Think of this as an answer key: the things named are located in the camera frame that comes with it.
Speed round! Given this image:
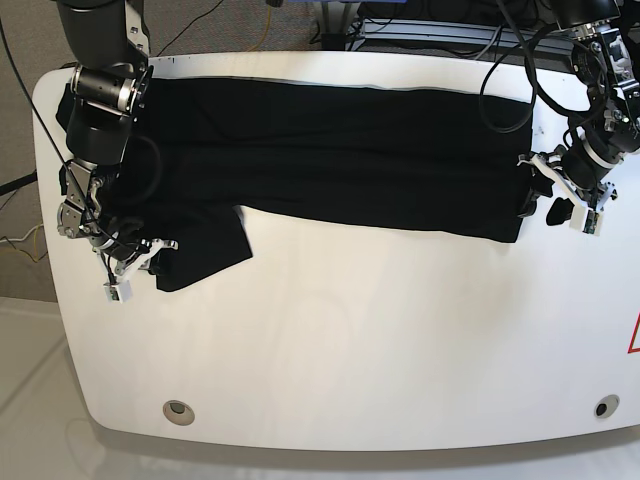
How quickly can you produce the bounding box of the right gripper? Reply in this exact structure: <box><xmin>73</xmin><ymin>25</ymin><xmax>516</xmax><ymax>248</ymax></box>
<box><xmin>92</xmin><ymin>222</ymin><xmax>174</xmax><ymax>277</ymax></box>

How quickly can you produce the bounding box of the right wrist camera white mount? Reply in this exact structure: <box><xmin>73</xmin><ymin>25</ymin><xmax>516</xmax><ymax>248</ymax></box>
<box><xmin>95</xmin><ymin>238</ymin><xmax>179</xmax><ymax>303</ymax></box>

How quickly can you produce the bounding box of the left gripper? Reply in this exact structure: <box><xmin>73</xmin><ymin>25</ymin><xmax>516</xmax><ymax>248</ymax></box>
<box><xmin>517</xmin><ymin>137</ymin><xmax>623</xmax><ymax>226</ymax></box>

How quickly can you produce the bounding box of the yellow cable on floor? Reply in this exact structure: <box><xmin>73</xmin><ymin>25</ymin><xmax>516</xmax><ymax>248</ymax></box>
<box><xmin>0</xmin><ymin>223</ymin><xmax>47</xmax><ymax>263</ymax></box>

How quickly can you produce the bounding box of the aluminium frame rail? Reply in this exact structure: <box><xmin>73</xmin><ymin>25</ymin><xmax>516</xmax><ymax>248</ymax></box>
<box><xmin>349</xmin><ymin>17</ymin><xmax>551</xmax><ymax>56</ymax></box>

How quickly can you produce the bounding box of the red triangle sticker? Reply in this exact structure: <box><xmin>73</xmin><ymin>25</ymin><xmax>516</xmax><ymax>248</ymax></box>
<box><xmin>627</xmin><ymin>315</ymin><xmax>640</xmax><ymax>354</ymax></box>

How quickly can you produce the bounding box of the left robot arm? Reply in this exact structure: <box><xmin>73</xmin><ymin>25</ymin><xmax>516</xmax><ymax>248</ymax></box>
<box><xmin>497</xmin><ymin>1</ymin><xmax>639</xmax><ymax>235</ymax></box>

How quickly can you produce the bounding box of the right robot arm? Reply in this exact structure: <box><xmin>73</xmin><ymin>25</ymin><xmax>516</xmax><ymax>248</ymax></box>
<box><xmin>57</xmin><ymin>1</ymin><xmax>178</xmax><ymax>285</ymax></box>

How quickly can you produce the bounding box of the black T-shirt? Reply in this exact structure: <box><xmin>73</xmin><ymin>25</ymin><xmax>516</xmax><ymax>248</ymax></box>
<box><xmin>117</xmin><ymin>78</ymin><xmax>532</xmax><ymax>292</ymax></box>

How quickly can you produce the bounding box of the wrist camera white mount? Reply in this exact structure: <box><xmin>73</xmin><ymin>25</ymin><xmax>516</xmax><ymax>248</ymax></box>
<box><xmin>95</xmin><ymin>238</ymin><xmax>179</xmax><ymax>303</ymax></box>
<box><xmin>518</xmin><ymin>152</ymin><xmax>617</xmax><ymax>236</ymax></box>

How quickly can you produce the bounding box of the table grommet hole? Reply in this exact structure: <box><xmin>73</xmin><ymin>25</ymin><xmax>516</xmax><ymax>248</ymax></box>
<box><xmin>594</xmin><ymin>394</ymin><xmax>620</xmax><ymax>419</ymax></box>
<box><xmin>163</xmin><ymin>400</ymin><xmax>195</xmax><ymax>426</ymax></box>

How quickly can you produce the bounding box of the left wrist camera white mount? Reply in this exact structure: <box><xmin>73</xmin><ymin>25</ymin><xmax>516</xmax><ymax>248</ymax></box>
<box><xmin>518</xmin><ymin>152</ymin><xmax>617</xmax><ymax>236</ymax></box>

